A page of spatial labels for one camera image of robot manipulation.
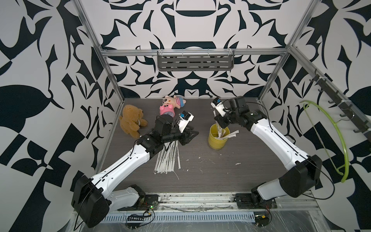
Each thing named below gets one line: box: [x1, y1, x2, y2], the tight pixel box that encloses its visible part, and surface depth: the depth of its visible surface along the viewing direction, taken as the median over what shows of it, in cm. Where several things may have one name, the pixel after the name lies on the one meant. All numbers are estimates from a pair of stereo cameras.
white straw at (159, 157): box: [153, 150, 162, 175], surface depth 89 cm
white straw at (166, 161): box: [161, 143, 172, 174], surface depth 89 cm
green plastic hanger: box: [299, 100, 350, 183], surface depth 62 cm
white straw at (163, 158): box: [157, 146, 169, 174], surface depth 89 cm
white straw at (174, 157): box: [171, 140, 179, 172], surface depth 90 cm
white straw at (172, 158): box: [168, 141, 177, 173], surface depth 90 cm
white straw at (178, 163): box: [175, 140, 182, 170], surface depth 91 cm
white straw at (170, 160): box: [166, 141, 175, 174], surface depth 89 cm
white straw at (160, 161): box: [156, 147, 167, 174], surface depth 89 cm
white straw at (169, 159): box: [163, 142, 173, 174], surface depth 89 cm
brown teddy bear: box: [119, 104, 149, 139], surface depth 89 cm
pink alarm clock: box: [159, 103, 175, 118], surface depth 103 cm
